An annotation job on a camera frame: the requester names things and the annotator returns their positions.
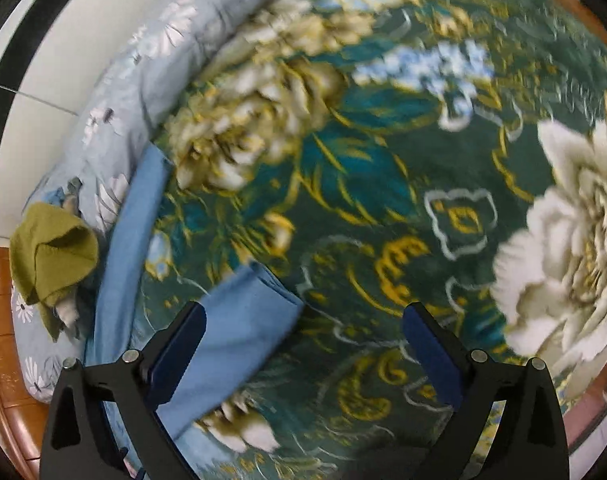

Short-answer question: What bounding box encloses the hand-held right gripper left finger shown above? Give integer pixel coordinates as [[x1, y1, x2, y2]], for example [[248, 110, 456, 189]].
[[40, 301, 207, 480]]

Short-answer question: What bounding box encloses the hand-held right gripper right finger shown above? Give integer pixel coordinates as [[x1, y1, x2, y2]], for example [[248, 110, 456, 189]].
[[402, 302, 570, 480]]

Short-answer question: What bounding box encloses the blue garment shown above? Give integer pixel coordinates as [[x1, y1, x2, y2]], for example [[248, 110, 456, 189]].
[[84, 144, 305, 453]]

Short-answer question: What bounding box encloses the olive green cloth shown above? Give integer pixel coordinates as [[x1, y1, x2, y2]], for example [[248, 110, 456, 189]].
[[8, 203, 99, 343]]

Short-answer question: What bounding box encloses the green floral blanket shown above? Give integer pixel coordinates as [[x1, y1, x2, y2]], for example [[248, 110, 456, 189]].
[[101, 0, 607, 480]]

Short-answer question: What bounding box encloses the wooden bed frame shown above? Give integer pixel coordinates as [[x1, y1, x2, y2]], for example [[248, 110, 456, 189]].
[[0, 246, 52, 480]]

